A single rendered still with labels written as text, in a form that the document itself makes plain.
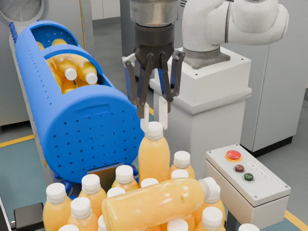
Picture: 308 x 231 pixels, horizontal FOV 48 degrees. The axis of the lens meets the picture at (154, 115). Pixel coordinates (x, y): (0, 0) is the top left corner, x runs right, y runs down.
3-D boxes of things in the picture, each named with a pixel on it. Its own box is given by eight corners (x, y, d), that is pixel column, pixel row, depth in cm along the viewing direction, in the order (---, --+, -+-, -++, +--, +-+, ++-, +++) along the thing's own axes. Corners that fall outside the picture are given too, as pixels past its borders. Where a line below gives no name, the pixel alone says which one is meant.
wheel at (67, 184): (70, 177, 101) (64, 174, 99) (73, 186, 97) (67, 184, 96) (62, 189, 101) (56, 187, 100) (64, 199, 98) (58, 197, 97)
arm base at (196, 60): (201, 43, 161) (201, 31, 158) (232, 59, 145) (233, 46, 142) (167, 52, 155) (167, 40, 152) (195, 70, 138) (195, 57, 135)
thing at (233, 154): (234, 151, 90) (235, 147, 89) (243, 159, 87) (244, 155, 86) (222, 155, 89) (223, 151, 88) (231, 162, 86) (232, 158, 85)
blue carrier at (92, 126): (79, 74, 178) (73, 17, 164) (146, 170, 107) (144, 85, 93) (21, 83, 168) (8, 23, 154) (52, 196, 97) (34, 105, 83)
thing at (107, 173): (123, 195, 101) (121, 159, 95) (126, 200, 99) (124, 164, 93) (89, 204, 97) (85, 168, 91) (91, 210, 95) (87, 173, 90)
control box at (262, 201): (233, 173, 98) (238, 141, 93) (283, 221, 82) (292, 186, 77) (203, 182, 95) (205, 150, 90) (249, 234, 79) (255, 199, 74)
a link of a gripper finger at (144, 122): (149, 105, 73) (145, 105, 72) (148, 134, 76) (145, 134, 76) (143, 99, 75) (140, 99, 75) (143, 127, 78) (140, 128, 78)
